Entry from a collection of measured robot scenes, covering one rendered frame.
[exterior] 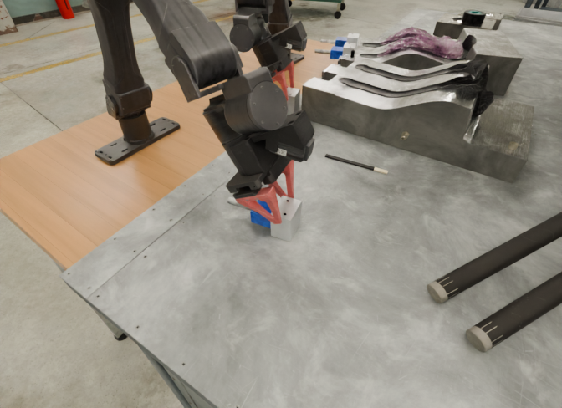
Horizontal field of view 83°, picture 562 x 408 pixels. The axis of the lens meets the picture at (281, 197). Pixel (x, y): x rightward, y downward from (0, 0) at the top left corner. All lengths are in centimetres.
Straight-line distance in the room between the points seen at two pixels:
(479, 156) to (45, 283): 168
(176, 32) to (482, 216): 58
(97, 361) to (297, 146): 121
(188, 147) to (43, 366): 104
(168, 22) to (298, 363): 45
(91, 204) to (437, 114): 71
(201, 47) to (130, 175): 38
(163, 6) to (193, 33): 5
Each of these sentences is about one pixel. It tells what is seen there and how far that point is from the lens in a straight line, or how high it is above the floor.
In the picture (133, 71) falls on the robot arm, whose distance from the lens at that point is 72.
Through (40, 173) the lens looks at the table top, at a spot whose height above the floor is 80.
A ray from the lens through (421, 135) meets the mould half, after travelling 77.
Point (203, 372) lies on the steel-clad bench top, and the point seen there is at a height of 80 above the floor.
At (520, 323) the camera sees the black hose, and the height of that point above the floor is 83.
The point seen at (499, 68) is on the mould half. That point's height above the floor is 88.
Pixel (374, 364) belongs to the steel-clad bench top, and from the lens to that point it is 46.
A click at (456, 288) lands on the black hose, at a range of 52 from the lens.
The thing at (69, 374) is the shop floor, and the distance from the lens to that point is 148.
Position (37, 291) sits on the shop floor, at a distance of 176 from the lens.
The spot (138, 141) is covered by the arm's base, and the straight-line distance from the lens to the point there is 81.
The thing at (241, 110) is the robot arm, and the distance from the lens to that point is 39.
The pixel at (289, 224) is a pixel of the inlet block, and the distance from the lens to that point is 51.
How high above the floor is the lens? 122
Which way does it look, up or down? 43 degrees down
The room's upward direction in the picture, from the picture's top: straight up
